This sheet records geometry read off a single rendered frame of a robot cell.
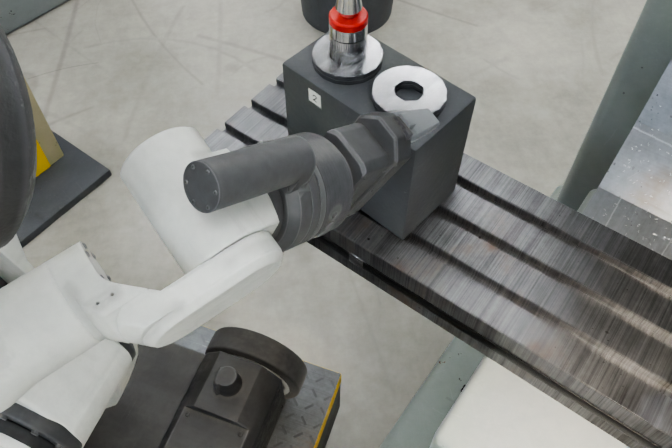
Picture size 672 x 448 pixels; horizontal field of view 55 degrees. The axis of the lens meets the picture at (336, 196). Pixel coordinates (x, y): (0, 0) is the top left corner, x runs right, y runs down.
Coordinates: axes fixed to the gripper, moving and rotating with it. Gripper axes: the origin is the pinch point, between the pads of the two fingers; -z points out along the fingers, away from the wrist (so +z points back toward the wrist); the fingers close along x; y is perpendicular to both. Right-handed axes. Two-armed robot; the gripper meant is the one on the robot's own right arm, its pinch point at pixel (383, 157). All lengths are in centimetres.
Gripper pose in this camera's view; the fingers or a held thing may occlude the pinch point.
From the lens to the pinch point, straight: 64.3
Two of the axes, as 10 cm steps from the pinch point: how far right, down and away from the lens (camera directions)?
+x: 5.3, -5.8, -6.1
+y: -5.9, -7.8, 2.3
